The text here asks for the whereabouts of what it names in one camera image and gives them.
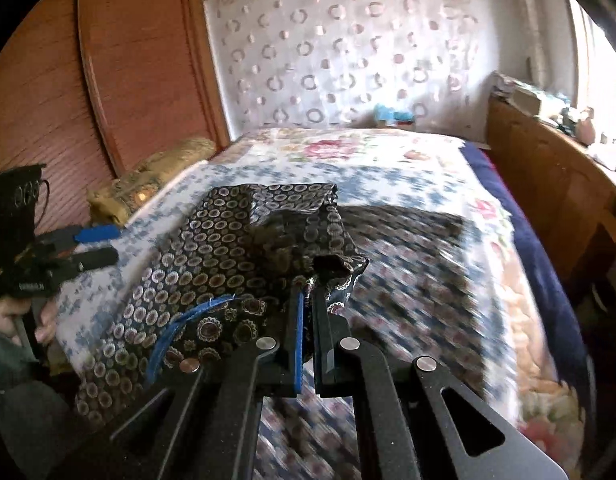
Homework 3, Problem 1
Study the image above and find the navy circle-patterned shirt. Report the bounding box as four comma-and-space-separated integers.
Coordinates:
74, 181, 494, 430

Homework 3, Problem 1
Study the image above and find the person's left hand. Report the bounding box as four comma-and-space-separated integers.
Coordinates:
0, 297, 58, 346

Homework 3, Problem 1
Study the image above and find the olive patterned pillow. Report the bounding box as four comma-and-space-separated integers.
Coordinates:
87, 138, 217, 228

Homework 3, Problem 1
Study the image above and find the blue floral white sheet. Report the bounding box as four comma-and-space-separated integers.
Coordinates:
52, 159, 519, 480

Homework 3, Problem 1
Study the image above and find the floral bed cover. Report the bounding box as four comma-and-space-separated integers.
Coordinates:
208, 129, 588, 479

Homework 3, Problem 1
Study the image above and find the wooden louvered wardrobe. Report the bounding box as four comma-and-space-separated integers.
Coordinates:
0, 0, 230, 232

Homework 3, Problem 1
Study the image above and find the sheer circle-patterned curtain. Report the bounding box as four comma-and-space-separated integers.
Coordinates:
205, 0, 492, 136

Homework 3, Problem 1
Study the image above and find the wooden side cabinet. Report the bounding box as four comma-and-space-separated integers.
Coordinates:
486, 98, 616, 306

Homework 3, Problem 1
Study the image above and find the blue item box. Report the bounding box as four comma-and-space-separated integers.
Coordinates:
374, 105, 416, 130

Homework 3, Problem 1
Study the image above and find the pink bottle on cabinet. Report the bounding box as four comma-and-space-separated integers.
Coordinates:
574, 107, 596, 146

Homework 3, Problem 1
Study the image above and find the cardboard box on cabinet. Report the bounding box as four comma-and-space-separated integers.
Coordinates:
508, 87, 545, 116

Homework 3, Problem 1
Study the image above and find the window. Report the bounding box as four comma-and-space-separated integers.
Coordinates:
568, 0, 616, 139

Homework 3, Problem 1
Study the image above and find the gathered window curtain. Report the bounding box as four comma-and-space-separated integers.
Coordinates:
517, 0, 552, 87

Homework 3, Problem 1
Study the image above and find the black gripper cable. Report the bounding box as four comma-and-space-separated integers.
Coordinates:
32, 176, 52, 241

